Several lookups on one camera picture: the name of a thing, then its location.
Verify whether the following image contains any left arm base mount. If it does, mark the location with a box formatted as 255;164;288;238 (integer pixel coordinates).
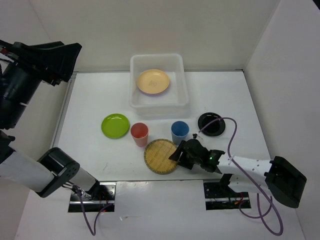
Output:
68;182;116;213

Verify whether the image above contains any blue plastic cup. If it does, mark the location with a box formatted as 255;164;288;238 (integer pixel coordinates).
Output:
171;121;190;146

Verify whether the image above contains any translucent white plastic bin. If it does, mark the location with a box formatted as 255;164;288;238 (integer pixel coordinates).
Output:
128;53;190;118

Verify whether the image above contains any red plastic cup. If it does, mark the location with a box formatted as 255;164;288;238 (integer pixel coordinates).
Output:
130;122;149;147

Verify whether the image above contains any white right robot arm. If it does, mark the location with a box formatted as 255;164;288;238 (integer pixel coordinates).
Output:
169;139;307;209

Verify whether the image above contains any green plastic plate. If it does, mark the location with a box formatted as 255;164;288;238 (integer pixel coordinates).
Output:
101;113;130;139

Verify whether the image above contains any round bamboo woven tray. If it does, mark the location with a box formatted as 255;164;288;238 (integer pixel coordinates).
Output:
143;138;178;175

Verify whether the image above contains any purple plastic plate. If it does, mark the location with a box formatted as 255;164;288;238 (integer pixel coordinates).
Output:
138;89;168;97

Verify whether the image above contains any black glossy plate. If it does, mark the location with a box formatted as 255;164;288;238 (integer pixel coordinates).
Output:
197;112;226;137

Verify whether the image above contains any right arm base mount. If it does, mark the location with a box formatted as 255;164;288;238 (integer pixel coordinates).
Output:
203;180;251;211

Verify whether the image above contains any orange plastic plate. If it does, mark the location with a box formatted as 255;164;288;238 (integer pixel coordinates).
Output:
136;69;170;94

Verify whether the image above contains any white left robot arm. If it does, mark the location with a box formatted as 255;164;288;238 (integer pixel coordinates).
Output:
0;40;103;200

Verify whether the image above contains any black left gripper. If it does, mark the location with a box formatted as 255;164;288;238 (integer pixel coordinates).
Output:
0;40;82;130

